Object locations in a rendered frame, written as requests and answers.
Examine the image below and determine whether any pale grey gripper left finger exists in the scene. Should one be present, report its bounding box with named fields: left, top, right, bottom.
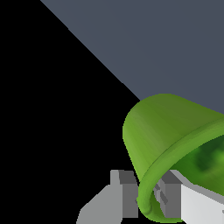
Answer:
left=76, top=169, right=139, bottom=224

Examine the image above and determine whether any green cup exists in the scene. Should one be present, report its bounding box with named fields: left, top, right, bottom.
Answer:
left=122, top=94, right=224, bottom=224

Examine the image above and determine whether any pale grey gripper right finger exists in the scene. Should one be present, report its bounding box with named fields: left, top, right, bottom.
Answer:
left=152, top=169, right=224, bottom=224

